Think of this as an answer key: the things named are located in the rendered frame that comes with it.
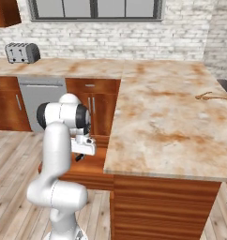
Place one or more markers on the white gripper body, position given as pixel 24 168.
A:
pixel 84 150

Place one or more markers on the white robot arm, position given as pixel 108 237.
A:
pixel 57 146

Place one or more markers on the open wooden drawer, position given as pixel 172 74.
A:
pixel 90 168

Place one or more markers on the wooden drawer front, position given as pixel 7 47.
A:
pixel 6 83
pixel 102 86

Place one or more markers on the grey dishwasher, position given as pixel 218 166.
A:
pixel 40 100

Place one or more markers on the wooden island cabinet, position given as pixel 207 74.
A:
pixel 162 209

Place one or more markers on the silver toaster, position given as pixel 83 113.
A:
pixel 21 53

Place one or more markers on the dark framed window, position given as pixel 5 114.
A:
pixel 96 9

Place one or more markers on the wooden wall cupboard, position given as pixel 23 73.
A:
pixel 4 12

